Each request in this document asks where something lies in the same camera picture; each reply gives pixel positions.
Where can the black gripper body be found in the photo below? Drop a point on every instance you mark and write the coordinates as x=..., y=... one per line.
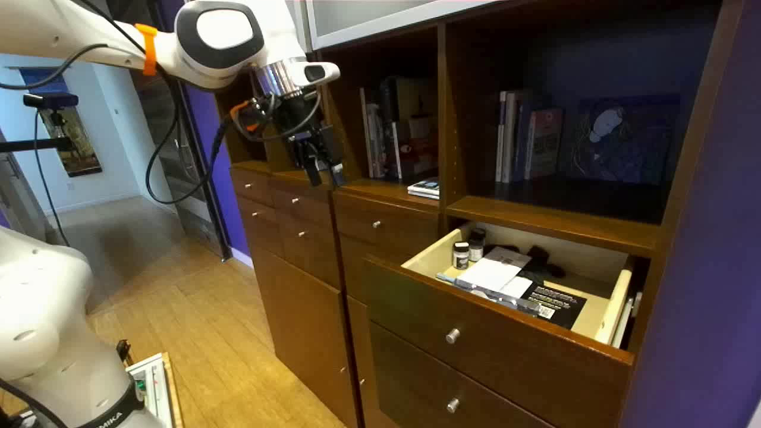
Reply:
x=301, y=121

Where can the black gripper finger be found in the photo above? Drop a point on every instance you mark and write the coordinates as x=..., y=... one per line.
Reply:
x=313, y=172
x=336, y=173

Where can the wooden drawer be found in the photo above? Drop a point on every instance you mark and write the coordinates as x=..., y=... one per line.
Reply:
x=417, y=390
x=567, y=375

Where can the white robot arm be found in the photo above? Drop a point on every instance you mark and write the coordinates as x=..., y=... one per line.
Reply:
x=48, y=355

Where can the small dark jar in drawer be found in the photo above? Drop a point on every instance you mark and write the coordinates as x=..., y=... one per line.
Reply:
x=460, y=255

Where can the white papers in drawer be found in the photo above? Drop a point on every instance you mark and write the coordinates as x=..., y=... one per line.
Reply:
x=501, y=271

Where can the black booklet in drawer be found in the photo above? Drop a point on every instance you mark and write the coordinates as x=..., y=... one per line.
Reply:
x=552, y=305

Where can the row of books middle shelf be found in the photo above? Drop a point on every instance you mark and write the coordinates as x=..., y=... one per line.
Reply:
x=400, y=128

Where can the row of books shelf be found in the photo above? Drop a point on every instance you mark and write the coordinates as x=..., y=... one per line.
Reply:
x=400, y=128
x=529, y=130

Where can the small flat book on shelf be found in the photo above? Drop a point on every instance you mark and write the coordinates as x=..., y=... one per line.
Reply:
x=425, y=188

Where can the frosted glass upper cabinet door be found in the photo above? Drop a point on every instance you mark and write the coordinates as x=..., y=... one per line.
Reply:
x=335, y=21

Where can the brown wooden cabinet unit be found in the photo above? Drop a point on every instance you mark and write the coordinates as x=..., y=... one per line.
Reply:
x=311, y=240

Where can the row of books left shelf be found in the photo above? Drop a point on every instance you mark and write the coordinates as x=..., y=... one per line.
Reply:
x=529, y=130

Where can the white framed board on floor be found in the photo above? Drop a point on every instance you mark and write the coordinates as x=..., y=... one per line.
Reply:
x=158, y=388

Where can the dark blue picture in shelf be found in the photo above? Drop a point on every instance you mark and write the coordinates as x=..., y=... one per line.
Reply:
x=623, y=138

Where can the framed wall picture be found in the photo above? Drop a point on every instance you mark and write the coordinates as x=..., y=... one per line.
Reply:
x=77, y=153

